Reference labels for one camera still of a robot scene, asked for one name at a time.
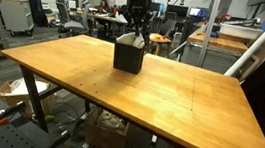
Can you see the dark computer monitor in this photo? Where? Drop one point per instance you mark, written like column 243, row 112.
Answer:
column 177, row 10

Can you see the small orange object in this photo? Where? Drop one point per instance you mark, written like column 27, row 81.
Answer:
column 163, row 38

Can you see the black metal table leg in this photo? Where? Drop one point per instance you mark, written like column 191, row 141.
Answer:
column 34, row 99

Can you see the cardboard box with plastic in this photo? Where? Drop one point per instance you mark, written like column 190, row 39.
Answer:
column 12, row 100

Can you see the brown cardboard box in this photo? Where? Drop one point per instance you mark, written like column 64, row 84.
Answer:
column 105, row 136

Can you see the grey metal post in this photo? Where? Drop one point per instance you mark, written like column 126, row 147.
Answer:
column 210, row 25

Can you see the wooden workbench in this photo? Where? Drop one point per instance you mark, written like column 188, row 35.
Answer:
column 223, row 44

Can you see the white plastic bin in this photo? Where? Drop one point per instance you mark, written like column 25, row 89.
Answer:
column 241, row 31

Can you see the wooden desk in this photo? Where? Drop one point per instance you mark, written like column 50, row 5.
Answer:
column 112, row 19

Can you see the thick white slanted pole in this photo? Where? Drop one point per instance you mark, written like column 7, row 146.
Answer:
column 260, row 41

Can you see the lit computer monitor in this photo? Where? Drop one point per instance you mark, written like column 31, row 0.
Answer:
column 197, row 12

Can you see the red tool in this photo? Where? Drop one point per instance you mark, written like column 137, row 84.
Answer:
column 224, row 17

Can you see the black box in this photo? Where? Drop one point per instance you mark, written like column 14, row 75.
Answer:
column 128, row 60

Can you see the thin white slanted bar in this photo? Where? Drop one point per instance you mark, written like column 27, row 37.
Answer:
column 177, row 49

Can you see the white wheeled cabinet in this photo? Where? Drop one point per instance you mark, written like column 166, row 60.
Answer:
column 15, row 13

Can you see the seated person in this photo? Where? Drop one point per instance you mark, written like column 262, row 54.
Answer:
column 104, row 7

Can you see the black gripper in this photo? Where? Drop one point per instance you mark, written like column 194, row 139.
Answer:
column 138, row 7

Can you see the round wooden stool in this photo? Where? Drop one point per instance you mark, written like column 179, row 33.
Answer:
column 159, row 40

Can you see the black perforated cart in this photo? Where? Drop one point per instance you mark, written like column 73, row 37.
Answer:
column 14, row 137

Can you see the black office chair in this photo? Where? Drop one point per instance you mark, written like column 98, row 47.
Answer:
column 168, row 27

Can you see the black vertical pole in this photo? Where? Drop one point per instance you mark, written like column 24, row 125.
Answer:
column 145, row 25

